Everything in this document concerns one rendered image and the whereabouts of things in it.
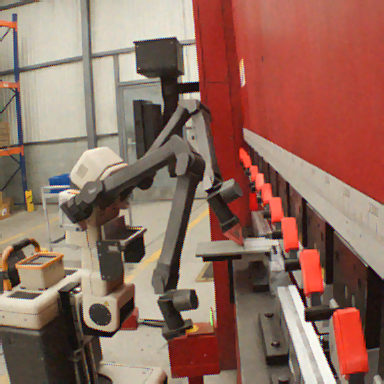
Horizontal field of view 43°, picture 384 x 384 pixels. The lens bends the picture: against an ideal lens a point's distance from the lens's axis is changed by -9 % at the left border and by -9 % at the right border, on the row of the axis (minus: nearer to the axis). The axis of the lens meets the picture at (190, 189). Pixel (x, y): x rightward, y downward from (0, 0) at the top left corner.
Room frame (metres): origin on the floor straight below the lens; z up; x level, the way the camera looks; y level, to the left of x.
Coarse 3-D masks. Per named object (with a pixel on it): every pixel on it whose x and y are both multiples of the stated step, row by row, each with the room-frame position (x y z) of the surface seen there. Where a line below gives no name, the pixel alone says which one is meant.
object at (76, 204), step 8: (80, 192) 1.82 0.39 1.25; (72, 200) 1.81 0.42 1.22; (80, 200) 1.80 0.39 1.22; (64, 208) 1.79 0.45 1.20; (72, 208) 1.80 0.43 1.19; (80, 208) 1.80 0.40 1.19; (88, 208) 1.82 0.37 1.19; (72, 216) 1.79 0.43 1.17; (80, 216) 1.81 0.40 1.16; (88, 216) 1.88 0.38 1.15
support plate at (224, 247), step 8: (224, 240) 1.96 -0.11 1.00; (232, 240) 1.95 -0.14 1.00; (248, 240) 1.93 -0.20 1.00; (256, 240) 1.92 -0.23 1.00; (200, 248) 1.87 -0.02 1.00; (208, 248) 1.86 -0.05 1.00; (216, 248) 1.85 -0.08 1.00; (224, 248) 1.84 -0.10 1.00; (232, 248) 1.83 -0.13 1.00; (240, 248) 1.82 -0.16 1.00; (248, 248) 1.81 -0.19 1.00; (256, 248) 1.80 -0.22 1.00; (264, 248) 1.79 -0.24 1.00; (200, 256) 1.79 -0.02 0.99; (208, 256) 1.79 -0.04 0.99
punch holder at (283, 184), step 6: (282, 180) 1.07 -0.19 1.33; (282, 186) 1.08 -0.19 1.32; (288, 186) 1.02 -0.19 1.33; (282, 192) 1.09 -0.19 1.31; (288, 192) 1.02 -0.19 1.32; (282, 198) 1.09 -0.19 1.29; (288, 198) 1.02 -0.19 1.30; (282, 204) 1.10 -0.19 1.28; (288, 204) 1.02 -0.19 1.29; (282, 210) 1.10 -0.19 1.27; (288, 210) 1.02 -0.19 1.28; (288, 216) 1.02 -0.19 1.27; (282, 240) 1.10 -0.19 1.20; (282, 246) 1.10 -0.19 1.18
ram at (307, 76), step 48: (240, 0) 1.93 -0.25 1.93; (288, 0) 0.78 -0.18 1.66; (336, 0) 0.48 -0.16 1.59; (240, 48) 2.28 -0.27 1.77; (288, 48) 0.84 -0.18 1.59; (336, 48) 0.50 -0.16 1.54; (240, 96) 2.66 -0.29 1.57; (288, 96) 0.90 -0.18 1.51; (336, 96) 0.52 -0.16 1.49; (288, 144) 0.95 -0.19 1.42; (336, 144) 0.54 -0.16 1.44
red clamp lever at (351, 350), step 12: (336, 312) 0.39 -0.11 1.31; (348, 312) 0.38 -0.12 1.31; (336, 324) 0.38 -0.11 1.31; (348, 324) 0.37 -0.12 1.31; (360, 324) 0.37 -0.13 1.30; (336, 336) 0.37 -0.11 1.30; (348, 336) 0.36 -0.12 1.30; (360, 336) 0.36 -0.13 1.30; (336, 348) 0.37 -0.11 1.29; (348, 348) 0.35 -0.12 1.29; (360, 348) 0.35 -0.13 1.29; (348, 360) 0.35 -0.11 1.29; (360, 360) 0.34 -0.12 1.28; (348, 372) 0.34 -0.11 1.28; (360, 372) 0.34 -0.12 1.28
